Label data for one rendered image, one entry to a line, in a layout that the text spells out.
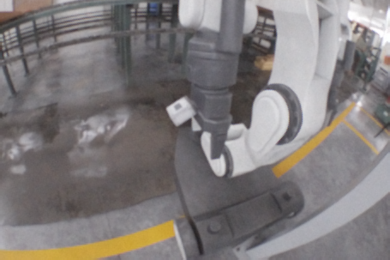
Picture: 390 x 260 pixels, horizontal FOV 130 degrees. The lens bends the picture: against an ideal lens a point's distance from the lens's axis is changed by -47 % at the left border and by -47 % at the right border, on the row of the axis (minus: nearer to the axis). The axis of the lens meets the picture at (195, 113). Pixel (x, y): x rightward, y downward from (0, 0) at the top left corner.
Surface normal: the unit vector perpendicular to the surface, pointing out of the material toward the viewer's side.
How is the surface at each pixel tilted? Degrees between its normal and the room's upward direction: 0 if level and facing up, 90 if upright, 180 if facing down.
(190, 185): 0
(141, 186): 0
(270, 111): 90
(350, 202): 90
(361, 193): 90
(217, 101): 78
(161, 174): 0
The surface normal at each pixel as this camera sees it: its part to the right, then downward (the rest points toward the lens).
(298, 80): -0.94, 0.10
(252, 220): 0.12, -0.78
